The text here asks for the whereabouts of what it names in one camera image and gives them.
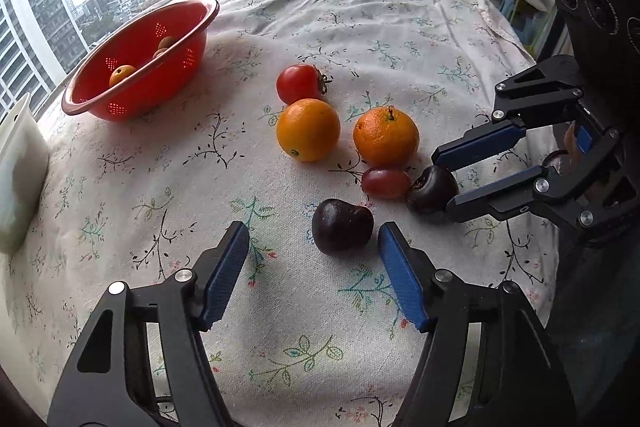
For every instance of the orange tangerine with stem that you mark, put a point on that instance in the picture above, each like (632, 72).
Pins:
(385, 137)

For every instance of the red tomato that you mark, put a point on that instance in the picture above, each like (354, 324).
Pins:
(297, 84)

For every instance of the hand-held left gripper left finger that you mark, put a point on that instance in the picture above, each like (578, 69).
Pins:
(227, 277)

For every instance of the red colander bowl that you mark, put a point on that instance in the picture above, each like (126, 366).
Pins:
(165, 79)

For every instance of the smooth orange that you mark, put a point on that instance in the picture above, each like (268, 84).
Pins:
(122, 75)
(308, 129)

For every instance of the red grape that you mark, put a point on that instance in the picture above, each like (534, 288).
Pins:
(385, 183)

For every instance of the dark red cherry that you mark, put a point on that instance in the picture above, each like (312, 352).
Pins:
(342, 227)
(430, 197)

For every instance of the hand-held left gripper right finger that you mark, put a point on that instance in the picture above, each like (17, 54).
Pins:
(402, 277)

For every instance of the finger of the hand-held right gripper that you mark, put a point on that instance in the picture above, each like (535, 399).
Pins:
(500, 197)
(480, 144)

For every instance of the floral white tablecloth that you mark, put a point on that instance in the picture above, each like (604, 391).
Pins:
(150, 167)

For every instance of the white plastic bowl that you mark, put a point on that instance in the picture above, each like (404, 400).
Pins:
(17, 187)

